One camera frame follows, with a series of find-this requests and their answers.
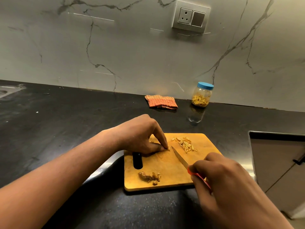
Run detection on blue jar lid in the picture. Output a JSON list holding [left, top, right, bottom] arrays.
[[197, 81, 215, 91]]

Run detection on grey wall switch plate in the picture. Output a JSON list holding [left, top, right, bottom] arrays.
[[171, 0, 212, 34]]

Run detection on beige cabinet door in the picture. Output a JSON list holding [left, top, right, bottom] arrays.
[[248, 131, 305, 212]]

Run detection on black cabinet handle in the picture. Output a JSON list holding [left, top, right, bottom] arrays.
[[292, 154, 305, 166]]

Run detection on wooden cutting board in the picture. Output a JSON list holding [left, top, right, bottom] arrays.
[[124, 133, 223, 192]]

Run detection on knobby ginger piece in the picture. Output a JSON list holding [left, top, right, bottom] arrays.
[[138, 171, 153, 183]]

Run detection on blue-lidded plastic jar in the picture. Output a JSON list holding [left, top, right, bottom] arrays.
[[191, 81, 215, 108]]

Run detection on orange checked cloth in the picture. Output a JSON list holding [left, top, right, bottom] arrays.
[[144, 94, 179, 110]]

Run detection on person's right hand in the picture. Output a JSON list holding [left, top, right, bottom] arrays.
[[187, 152, 292, 229]]

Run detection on red handled knife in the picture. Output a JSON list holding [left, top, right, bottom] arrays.
[[171, 146, 212, 191]]

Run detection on person's left forearm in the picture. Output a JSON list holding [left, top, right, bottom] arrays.
[[0, 130, 121, 229]]

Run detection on person's left hand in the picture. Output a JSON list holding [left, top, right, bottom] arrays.
[[105, 114, 169, 155]]

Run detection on chopped ginger strips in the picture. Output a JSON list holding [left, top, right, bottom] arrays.
[[171, 136, 198, 154]]

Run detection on steel sink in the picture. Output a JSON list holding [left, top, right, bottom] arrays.
[[0, 84, 27, 99]]

